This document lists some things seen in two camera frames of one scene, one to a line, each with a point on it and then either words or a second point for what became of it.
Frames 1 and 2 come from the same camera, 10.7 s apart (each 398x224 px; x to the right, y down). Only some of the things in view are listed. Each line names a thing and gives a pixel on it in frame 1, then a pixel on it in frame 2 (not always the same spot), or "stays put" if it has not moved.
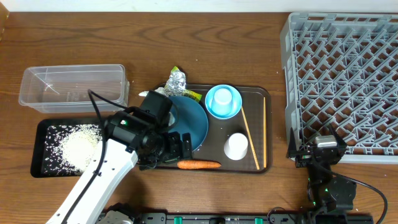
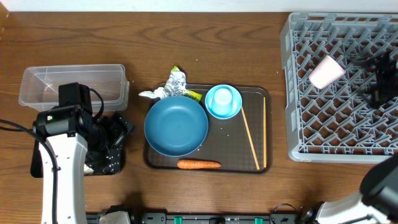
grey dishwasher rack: x=341 y=69 stays put
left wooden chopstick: x=252 y=146 stays put
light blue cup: x=222 y=102 stays put
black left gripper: x=186 y=152 to x=125 y=129
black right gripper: x=303 y=158 to x=381 y=98
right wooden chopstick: x=265 y=133 stays put
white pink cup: x=236 y=147 to x=326 y=73
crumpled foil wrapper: x=176 y=85 stays put
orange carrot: x=198 y=164 stays put
